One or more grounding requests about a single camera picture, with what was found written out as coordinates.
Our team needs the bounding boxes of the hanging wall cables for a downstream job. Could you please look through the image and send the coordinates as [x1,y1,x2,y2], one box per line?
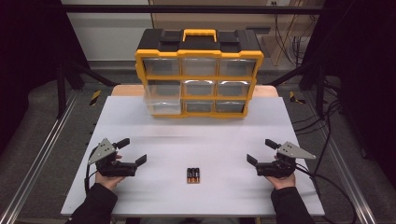
[273,12,314,67]

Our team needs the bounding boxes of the person's left hand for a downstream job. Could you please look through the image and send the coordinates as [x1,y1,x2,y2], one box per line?
[94,154,127,191]

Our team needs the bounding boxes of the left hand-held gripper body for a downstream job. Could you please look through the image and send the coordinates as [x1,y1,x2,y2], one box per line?
[88,138,138,178]

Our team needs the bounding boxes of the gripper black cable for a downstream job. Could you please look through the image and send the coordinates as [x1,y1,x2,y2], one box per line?
[84,146,101,195]
[294,162,358,224]

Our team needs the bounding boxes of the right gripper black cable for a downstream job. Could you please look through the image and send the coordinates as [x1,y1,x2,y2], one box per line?
[294,162,358,224]

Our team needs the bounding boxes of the person's right hand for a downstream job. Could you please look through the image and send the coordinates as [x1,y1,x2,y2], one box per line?
[264,154,297,191]

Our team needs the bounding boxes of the yellow and black organizer cabinet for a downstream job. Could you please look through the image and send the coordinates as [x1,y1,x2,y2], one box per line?
[134,28,265,119]

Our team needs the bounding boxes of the black metal stand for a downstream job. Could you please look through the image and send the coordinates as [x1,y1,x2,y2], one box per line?
[266,59,332,120]
[55,58,121,119]

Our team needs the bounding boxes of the black curtain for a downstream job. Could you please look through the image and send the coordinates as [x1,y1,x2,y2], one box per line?
[0,0,92,153]
[302,0,396,183]

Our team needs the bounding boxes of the yellow and black hazard tape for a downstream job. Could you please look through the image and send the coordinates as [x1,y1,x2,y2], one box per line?
[289,91,306,105]
[89,90,103,106]

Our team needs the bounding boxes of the clear plastic drawer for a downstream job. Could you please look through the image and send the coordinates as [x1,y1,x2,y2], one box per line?
[142,79,183,116]

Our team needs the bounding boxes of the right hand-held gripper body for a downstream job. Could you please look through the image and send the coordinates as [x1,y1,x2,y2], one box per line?
[255,141,318,179]

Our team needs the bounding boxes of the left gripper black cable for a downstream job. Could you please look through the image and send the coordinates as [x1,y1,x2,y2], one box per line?
[84,146,101,195]

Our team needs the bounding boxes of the set of small organizer drawers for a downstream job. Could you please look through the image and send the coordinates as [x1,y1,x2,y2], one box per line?
[143,57,258,114]

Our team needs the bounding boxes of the aluminium floor rail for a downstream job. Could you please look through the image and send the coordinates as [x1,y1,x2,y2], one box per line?
[303,92,378,224]
[0,90,80,224]

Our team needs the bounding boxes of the bundle of black floor cables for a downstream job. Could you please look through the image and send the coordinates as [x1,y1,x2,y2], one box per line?
[291,98,344,175]

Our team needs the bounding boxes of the black horizontal bar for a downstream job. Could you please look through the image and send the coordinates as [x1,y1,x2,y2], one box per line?
[60,4,329,15]

